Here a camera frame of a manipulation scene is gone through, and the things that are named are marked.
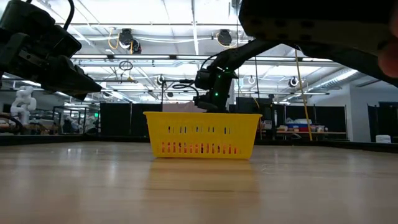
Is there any blue white container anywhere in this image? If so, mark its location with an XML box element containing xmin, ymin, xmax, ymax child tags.
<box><xmin>285</xmin><ymin>118</ymin><xmax>313</xmax><ymax>133</ymax></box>

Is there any dark partition panel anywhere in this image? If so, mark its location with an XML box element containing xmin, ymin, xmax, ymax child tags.
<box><xmin>368</xmin><ymin>101</ymin><xmax>398</xmax><ymax>144</ymax></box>

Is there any yellow plastic basket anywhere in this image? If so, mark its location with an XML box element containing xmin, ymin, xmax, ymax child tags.
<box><xmin>143</xmin><ymin>111</ymin><xmax>263</xmax><ymax>160</ymax></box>

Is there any person's hand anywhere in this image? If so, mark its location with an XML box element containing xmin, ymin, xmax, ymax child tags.
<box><xmin>377</xmin><ymin>14</ymin><xmax>398</xmax><ymax>78</ymax></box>

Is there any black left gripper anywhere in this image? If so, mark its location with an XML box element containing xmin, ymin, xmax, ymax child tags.
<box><xmin>0</xmin><ymin>32</ymin><xmax>103</xmax><ymax>101</ymax></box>

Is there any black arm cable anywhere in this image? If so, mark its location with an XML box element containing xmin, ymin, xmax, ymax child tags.
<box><xmin>26</xmin><ymin>0</ymin><xmax>75</xmax><ymax>30</ymax></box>
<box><xmin>172</xmin><ymin>55</ymin><xmax>206</xmax><ymax>97</ymax></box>

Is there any pink cloth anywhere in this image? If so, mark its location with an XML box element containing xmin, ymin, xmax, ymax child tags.
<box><xmin>162</xmin><ymin>100</ymin><xmax>200</xmax><ymax>113</ymax></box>

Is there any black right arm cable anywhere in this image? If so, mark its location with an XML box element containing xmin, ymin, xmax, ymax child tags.
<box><xmin>172</xmin><ymin>55</ymin><xmax>206</xmax><ymax>97</ymax></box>

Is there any wooden shelf board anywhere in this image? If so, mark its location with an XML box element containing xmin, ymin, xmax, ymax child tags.
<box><xmin>275</xmin><ymin>130</ymin><xmax>348</xmax><ymax>135</ymax></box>

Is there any yellow hanging cable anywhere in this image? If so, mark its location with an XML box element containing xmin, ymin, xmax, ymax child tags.
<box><xmin>294</xmin><ymin>49</ymin><xmax>313</xmax><ymax>142</ymax></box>

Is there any black metal stand frame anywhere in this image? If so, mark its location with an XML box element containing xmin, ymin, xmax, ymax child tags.
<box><xmin>160</xmin><ymin>79</ymin><xmax>211</xmax><ymax>113</ymax></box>

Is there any long ceiling light bar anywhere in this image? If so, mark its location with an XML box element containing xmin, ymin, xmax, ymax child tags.
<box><xmin>71</xmin><ymin>54</ymin><xmax>340</xmax><ymax>62</ymax></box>

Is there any black hanging cable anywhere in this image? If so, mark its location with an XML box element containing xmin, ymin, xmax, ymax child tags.
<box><xmin>254</xmin><ymin>57</ymin><xmax>262</xmax><ymax>141</ymax></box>

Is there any black partition panel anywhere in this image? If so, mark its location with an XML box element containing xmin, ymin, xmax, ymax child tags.
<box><xmin>228</xmin><ymin>104</ymin><xmax>348</xmax><ymax>139</ymax></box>
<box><xmin>99</xmin><ymin>103</ymin><xmax>162</xmax><ymax>138</ymax></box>

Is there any hanging black cable ring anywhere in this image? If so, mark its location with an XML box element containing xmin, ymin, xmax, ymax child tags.
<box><xmin>119</xmin><ymin>60</ymin><xmax>134</xmax><ymax>72</ymax></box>

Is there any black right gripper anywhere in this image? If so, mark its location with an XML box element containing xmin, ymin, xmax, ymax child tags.
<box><xmin>193</xmin><ymin>68</ymin><xmax>239</xmax><ymax>113</ymax></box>

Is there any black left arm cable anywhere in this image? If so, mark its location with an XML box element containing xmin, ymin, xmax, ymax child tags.
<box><xmin>26</xmin><ymin>0</ymin><xmax>75</xmax><ymax>30</ymax></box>

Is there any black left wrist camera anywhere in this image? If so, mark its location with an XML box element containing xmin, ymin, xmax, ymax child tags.
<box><xmin>6</xmin><ymin>0</ymin><xmax>82</xmax><ymax>58</ymax></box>

